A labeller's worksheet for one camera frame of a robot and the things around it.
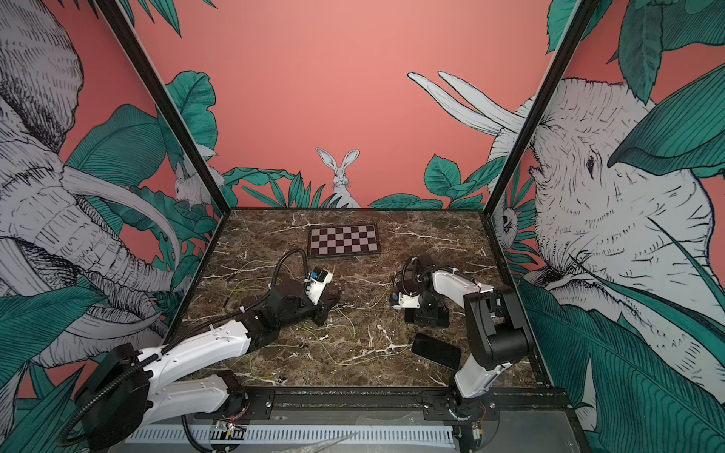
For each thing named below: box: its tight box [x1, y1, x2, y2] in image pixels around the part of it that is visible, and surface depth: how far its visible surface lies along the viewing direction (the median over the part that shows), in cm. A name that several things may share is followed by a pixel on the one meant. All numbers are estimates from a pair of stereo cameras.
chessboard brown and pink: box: [307, 222, 381, 259], surface depth 109 cm
